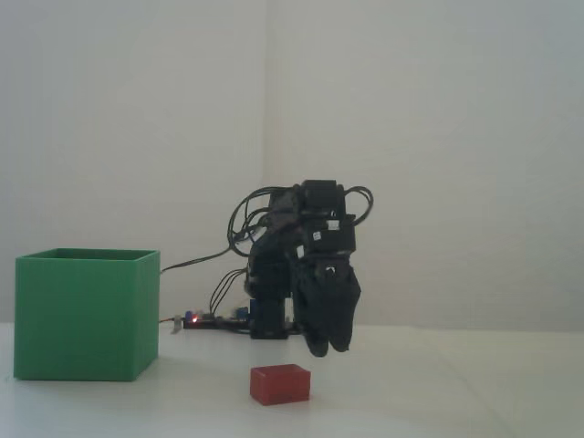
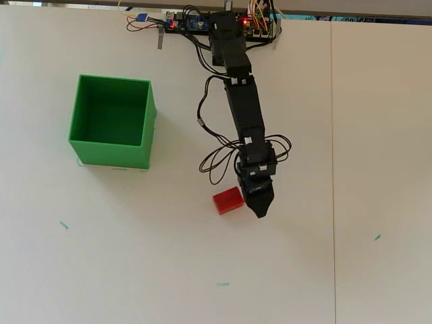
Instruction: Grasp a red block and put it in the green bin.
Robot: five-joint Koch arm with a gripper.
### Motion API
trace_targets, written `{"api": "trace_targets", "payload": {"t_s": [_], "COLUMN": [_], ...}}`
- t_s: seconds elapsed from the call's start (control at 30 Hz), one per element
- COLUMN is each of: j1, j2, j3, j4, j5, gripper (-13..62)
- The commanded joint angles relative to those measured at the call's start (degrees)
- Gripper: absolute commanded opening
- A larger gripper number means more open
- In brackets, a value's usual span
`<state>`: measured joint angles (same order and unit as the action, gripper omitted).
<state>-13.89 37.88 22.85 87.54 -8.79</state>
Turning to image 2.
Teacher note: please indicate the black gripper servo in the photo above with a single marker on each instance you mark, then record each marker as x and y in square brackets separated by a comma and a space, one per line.
[258, 158]

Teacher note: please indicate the red rectangular block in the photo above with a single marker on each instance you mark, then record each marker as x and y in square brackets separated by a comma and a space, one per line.
[227, 200]

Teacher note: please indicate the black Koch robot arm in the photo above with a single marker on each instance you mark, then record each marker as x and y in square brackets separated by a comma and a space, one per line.
[244, 108]

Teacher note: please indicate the green square plastic bin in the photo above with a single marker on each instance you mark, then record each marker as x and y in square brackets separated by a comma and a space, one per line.
[111, 111]

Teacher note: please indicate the grey table clamp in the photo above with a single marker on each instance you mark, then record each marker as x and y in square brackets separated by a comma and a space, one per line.
[276, 40]
[160, 37]
[228, 4]

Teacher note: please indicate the electronics board with jumper sockets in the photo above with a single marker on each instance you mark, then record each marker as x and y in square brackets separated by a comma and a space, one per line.
[251, 31]

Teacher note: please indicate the blue electronics board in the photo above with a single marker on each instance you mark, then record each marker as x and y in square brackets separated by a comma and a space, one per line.
[189, 22]

